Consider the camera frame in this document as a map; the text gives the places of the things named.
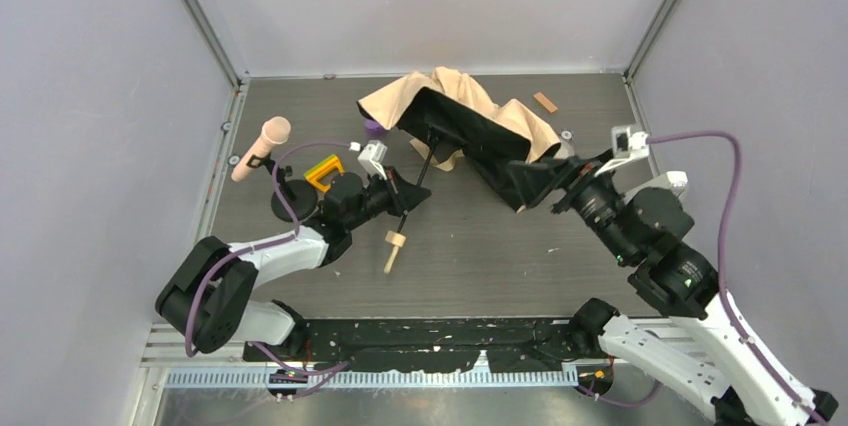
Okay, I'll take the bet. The beige folding umbrella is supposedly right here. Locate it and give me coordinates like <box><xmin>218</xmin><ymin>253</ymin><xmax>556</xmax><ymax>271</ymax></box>
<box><xmin>357</xmin><ymin>67</ymin><xmax>579</xmax><ymax>276</ymax></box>

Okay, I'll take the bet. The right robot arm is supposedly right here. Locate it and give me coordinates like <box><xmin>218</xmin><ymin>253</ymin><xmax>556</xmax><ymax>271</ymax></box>
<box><xmin>506</xmin><ymin>157</ymin><xmax>839</xmax><ymax>425</ymax></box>

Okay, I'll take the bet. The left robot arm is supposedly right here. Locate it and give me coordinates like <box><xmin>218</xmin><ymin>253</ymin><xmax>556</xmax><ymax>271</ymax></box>
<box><xmin>154</xmin><ymin>167</ymin><xmax>431</xmax><ymax>355</ymax></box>

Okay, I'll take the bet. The purple heart-shaped box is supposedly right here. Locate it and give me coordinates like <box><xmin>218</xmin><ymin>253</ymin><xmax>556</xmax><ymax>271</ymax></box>
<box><xmin>364</xmin><ymin>119</ymin><xmax>385</xmax><ymax>135</ymax></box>

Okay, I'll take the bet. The orange green triangle block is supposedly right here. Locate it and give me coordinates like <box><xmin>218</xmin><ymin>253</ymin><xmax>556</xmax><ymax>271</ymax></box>
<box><xmin>303</xmin><ymin>154</ymin><xmax>345</xmax><ymax>194</ymax></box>

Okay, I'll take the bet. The pink toy microphone on stand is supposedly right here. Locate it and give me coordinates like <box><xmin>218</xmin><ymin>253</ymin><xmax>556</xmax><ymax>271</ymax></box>
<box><xmin>231</xmin><ymin>116</ymin><xmax>318</xmax><ymax>223</ymax></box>

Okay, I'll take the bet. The small wooden block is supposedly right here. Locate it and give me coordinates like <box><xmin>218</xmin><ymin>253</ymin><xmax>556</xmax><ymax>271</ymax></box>
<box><xmin>533</xmin><ymin>92</ymin><xmax>558</xmax><ymax>114</ymax></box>

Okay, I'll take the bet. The white stand holder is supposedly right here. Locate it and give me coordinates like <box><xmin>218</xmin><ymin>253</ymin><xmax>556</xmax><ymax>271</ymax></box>
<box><xmin>625</xmin><ymin>171</ymin><xmax>689</xmax><ymax>202</ymax></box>

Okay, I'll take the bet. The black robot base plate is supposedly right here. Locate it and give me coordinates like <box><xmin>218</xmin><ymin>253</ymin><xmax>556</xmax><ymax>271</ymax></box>
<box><xmin>270</xmin><ymin>317</ymin><xmax>612</xmax><ymax>373</ymax></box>

